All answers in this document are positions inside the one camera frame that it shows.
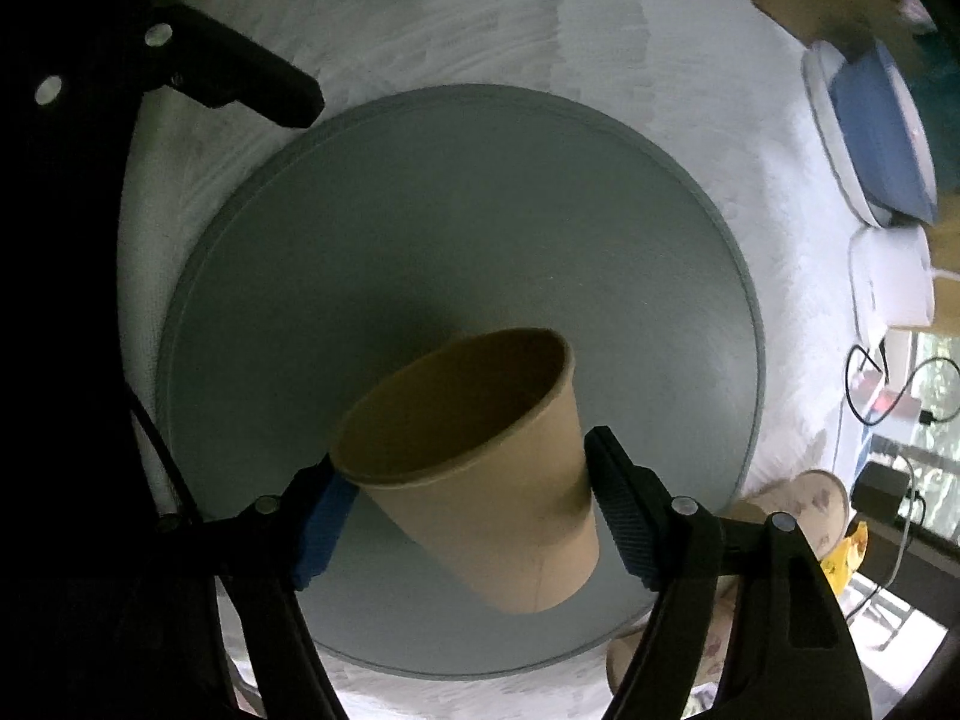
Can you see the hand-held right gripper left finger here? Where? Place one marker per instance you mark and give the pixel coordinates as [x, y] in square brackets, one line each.
[324, 529]

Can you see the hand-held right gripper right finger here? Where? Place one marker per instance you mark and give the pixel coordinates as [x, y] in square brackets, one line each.
[621, 514]

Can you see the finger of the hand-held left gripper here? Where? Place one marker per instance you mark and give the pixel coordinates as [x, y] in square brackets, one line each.
[247, 79]

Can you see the brown paper cup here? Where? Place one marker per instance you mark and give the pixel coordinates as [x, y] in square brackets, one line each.
[487, 502]

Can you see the patterned paper cup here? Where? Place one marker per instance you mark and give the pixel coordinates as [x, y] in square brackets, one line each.
[802, 502]

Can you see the yellow packet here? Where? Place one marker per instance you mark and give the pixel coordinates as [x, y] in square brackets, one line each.
[844, 559]

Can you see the black power adapter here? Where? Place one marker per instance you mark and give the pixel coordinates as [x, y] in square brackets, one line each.
[877, 487]

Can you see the grey round tray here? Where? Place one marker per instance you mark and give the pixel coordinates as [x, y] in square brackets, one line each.
[450, 240]

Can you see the white plastic box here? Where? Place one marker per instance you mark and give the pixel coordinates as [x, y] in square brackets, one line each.
[892, 277]

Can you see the blue and white container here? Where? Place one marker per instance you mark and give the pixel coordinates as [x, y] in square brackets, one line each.
[881, 135]

